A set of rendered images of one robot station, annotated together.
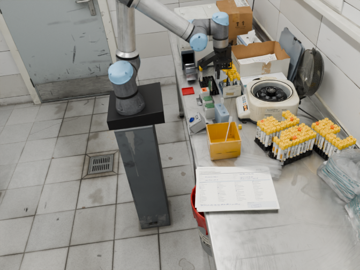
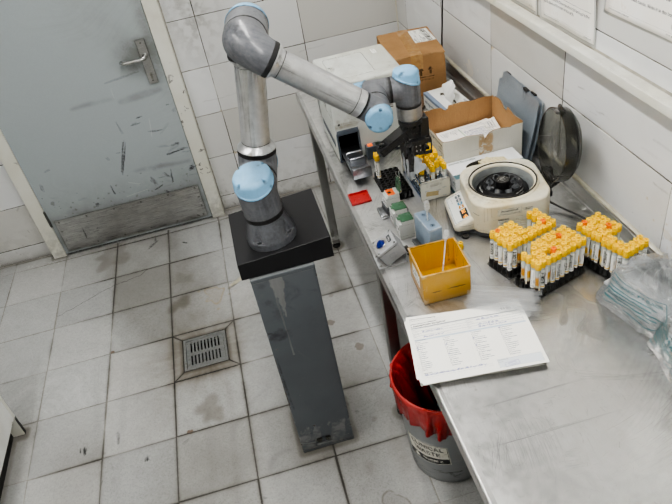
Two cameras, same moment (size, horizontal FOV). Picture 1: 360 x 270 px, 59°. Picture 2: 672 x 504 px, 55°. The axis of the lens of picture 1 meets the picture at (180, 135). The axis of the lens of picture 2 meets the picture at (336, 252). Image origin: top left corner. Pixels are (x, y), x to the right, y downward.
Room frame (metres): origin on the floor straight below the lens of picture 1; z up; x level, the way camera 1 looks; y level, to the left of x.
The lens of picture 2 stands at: (-0.25, 0.17, 2.07)
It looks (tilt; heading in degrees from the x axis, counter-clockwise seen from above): 38 degrees down; 356
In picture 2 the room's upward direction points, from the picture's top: 11 degrees counter-clockwise
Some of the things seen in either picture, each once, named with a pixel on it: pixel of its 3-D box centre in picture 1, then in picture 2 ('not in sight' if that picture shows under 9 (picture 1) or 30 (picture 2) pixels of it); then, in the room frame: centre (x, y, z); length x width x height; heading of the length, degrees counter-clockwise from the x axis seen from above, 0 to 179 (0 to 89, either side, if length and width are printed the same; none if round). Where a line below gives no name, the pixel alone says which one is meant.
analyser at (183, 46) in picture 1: (199, 37); (362, 103); (1.94, -0.19, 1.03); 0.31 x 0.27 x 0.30; 2
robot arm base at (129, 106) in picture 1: (128, 98); (268, 223); (1.36, 0.24, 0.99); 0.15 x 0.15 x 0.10
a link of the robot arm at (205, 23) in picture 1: (198, 29); (372, 95); (1.43, -0.14, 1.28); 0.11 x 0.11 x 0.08; 83
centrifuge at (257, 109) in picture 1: (267, 100); (496, 196); (1.29, -0.45, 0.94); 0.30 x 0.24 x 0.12; 83
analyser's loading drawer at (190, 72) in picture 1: (189, 67); (354, 157); (1.74, -0.11, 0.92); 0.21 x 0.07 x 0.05; 2
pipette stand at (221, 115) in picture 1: (222, 117); (428, 233); (1.21, -0.21, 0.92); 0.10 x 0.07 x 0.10; 9
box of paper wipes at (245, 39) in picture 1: (250, 40); (448, 98); (2.00, -0.54, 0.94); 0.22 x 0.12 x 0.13; 6
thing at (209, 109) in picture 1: (209, 110); (405, 225); (1.30, -0.16, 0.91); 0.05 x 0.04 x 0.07; 92
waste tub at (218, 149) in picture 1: (223, 140); (439, 270); (1.04, -0.19, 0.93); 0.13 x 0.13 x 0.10; 0
